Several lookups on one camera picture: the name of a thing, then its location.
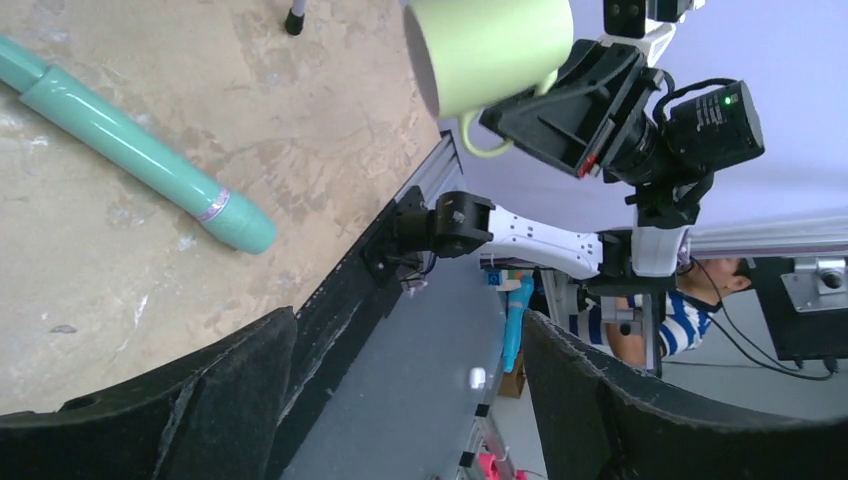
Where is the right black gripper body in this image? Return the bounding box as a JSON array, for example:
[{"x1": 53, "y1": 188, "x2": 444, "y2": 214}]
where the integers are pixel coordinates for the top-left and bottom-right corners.
[{"x1": 479, "y1": 39, "x2": 663, "y2": 181}]

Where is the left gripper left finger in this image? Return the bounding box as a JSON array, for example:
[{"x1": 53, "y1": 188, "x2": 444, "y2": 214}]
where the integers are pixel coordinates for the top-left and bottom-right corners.
[{"x1": 1, "y1": 307, "x2": 297, "y2": 479}]

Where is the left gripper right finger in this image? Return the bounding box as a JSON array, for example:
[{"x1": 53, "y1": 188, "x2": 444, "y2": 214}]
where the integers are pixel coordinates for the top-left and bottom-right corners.
[{"x1": 522, "y1": 311, "x2": 847, "y2": 479}]

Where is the green mug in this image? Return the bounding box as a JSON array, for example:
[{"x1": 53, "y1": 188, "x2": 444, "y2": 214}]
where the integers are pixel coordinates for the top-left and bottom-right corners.
[{"x1": 403, "y1": 0, "x2": 574, "y2": 158}]

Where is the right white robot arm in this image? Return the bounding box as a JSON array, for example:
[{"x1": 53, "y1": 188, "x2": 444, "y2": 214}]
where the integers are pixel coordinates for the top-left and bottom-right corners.
[{"x1": 384, "y1": 40, "x2": 765, "y2": 296}]

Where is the person in striped shirt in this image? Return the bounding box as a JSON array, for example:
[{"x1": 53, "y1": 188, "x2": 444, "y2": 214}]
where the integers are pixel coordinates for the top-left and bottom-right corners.
[{"x1": 567, "y1": 258, "x2": 752, "y2": 368}]

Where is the purple tripod stand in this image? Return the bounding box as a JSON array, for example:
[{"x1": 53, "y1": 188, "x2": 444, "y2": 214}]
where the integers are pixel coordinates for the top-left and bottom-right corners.
[{"x1": 283, "y1": 0, "x2": 307, "y2": 36}]

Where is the teal cylindrical bottle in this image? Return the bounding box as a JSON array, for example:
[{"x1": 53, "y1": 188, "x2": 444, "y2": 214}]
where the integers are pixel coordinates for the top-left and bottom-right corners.
[{"x1": 1, "y1": 35, "x2": 277, "y2": 255}]

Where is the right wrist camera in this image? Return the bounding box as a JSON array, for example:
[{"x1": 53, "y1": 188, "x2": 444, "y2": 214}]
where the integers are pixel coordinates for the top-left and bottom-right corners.
[{"x1": 598, "y1": 0, "x2": 706, "y2": 67}]

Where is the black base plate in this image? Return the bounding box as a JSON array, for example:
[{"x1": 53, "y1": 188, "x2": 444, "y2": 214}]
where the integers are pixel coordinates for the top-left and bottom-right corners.
[{"x1": 265, "y1": 186, "x2": 425, "y2": 479}]

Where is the aluminium frame rail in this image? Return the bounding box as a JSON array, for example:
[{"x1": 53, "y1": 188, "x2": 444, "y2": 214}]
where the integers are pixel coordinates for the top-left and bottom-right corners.
[{"x1": 394, "y1": 130, "x2": 466, "y2": 207}]

